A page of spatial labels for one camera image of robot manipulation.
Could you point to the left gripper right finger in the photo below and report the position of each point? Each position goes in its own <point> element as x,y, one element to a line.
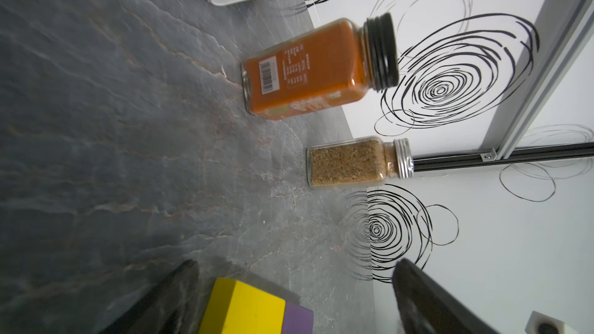
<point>426,307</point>

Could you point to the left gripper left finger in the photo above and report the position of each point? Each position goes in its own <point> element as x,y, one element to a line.
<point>170,307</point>

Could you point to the purple block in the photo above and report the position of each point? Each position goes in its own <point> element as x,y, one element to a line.
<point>297,320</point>

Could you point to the yellow block near magenta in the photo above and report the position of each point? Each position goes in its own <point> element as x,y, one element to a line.
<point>236,307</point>

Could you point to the brown spice jar silver lid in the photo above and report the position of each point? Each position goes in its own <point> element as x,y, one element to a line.
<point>368,161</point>

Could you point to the red pepper spice jar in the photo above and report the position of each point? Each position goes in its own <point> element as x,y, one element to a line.
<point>334,65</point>

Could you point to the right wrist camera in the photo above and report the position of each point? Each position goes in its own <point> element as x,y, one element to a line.
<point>539,323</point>

